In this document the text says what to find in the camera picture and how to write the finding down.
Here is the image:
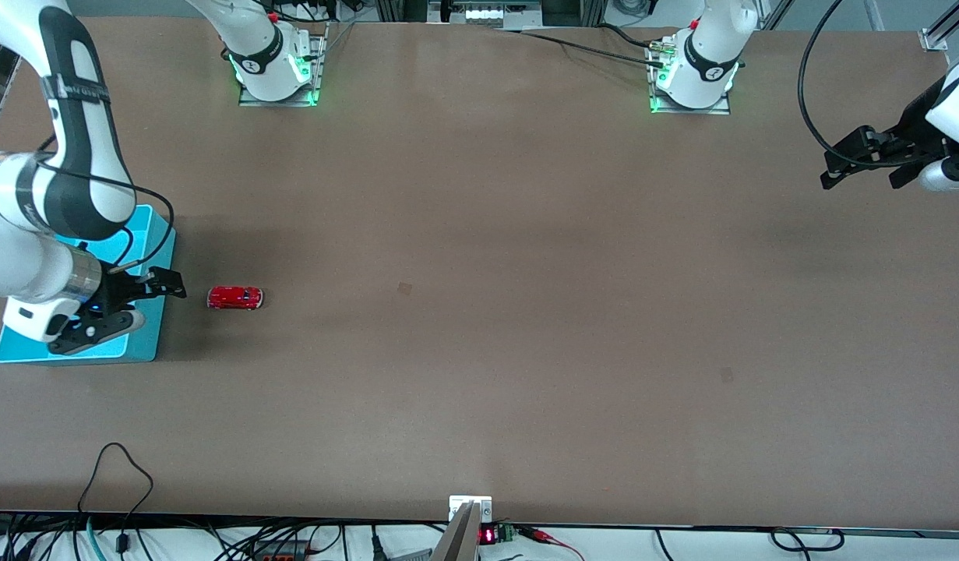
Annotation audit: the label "red beetle toy car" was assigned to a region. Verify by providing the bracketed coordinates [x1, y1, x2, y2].
[206, 285, 265, 311]

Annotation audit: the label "blue plastic box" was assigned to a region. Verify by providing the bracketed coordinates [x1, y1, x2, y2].
[0, 204, 177, 365]

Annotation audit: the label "aluminium corner profile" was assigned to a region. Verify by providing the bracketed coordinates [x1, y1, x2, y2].
[918, 0, 959, 53]

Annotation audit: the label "grey power strip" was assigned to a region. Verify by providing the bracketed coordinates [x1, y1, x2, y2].
[249, 539, 310, 561]

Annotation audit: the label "black device with lit panel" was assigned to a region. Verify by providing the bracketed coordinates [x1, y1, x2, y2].
[428, 0, 544, 30]

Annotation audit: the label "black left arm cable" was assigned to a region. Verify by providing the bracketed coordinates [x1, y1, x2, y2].
[798, 0, 908, 169]

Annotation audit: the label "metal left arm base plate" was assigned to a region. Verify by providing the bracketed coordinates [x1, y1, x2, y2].
[647, 35, 732, 116]

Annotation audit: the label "looped thin black cable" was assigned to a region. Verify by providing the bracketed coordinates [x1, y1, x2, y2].
[77, 442, 155, 556]

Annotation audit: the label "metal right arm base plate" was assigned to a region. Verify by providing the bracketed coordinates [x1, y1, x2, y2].
[238, 22, 329, 108]

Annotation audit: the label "black cable on table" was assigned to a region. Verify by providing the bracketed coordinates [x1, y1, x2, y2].
[487, 26, 668, 69]

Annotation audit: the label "white metal bracket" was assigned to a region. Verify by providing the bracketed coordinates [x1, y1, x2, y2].
[449, 496, 493, 524]

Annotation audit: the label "coiled black cable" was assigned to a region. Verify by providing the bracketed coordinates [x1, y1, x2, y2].
[770, 527, 846, 553]

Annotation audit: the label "grey camera mount bar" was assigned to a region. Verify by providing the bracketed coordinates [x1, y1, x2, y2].
[430, 502, 481, 561]

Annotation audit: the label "red clip lead wires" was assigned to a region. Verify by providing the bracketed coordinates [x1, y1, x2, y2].
[517, 525, 586, 561]

